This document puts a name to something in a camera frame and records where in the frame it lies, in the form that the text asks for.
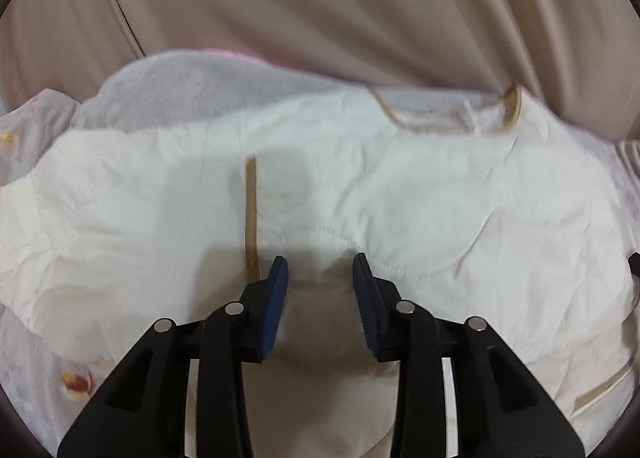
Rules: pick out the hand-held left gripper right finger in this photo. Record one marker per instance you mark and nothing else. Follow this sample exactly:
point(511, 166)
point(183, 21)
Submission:
point(367, 298)

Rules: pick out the grey floral blanket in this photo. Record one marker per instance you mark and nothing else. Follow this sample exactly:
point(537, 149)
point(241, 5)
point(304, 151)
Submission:
point(150, 88)

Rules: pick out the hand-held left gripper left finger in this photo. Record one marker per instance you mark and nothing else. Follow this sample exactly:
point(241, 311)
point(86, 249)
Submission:
point(275, 298)

